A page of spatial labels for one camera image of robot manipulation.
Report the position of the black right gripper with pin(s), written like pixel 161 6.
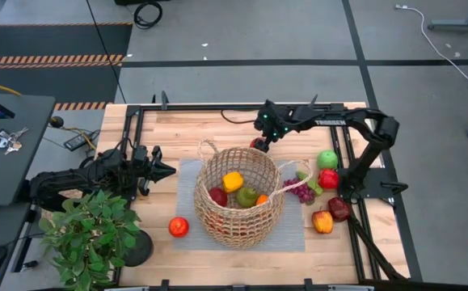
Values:
pixel 276 121

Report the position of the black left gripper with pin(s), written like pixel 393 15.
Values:
pixel 141 161

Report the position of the small red fruit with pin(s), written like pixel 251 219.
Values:
pixel 254 144

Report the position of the yellow bell pepper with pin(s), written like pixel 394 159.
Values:
pixel 233 182

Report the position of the green pear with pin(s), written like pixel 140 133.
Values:
pixel 246 197

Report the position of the orange fruit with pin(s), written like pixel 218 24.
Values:
pixel 262 200

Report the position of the red tomato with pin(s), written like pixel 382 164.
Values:
pixel 178 227

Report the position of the dark red apple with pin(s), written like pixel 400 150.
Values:
pixel 218 197

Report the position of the green apple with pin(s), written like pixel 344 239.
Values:
pixel 327 159

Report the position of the bright red apple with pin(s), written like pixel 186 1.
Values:
pixel 329 179

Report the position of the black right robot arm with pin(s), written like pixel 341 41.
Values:
pixel 359 117

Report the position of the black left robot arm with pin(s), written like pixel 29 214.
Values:
pixel 64 182

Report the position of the woven straw basket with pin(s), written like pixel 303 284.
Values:
pixel 237 238

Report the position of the grey woven placemat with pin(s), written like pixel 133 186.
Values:
pixel 183 194

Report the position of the purple grape bunch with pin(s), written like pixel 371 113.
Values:
pixel 300 192

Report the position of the black power adapter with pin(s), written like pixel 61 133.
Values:
pixel 76 141

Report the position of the round woven coaster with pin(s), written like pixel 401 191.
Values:
pixel 72 194

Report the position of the green potted plant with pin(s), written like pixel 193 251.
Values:
pixel 92 238

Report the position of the dark maroon fruit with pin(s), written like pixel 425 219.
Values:
pixel 339 209

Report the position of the black round knob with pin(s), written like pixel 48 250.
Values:
pixel 57 122

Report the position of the black side desk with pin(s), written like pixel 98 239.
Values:
pixel 15 169

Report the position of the hazard-striped black floor mat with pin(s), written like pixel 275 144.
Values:
pixel 56 40

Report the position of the grey-legged workbench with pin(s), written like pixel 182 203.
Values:
pixel 452 26

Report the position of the black table frame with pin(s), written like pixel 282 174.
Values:
pixel 201 107

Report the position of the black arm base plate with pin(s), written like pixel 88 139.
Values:
pixel 379 184

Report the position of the black diagonal frame strut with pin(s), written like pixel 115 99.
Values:
pixel 375 250

